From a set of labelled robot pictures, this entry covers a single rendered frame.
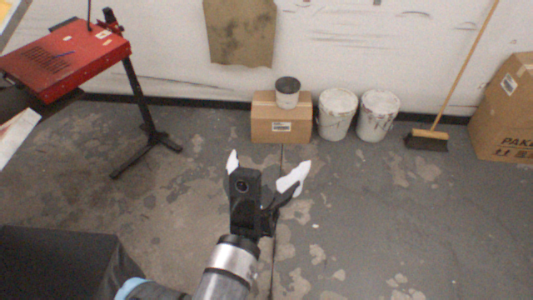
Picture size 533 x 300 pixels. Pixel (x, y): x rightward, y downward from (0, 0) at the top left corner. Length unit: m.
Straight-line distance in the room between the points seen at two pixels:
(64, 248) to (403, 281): 1.93
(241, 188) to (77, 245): 1.09
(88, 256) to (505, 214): 2.72
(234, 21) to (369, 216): 1.74
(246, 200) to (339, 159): 2.36
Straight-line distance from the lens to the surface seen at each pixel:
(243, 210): 0.52
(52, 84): 2.02
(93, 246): 1.48
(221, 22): 2.62
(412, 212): 2.72
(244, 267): 0.51
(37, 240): 1.61
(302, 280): 2.29
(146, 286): 0.63
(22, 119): 1.08
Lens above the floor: 2.16
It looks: 51 degrees down
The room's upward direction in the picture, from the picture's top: straight up
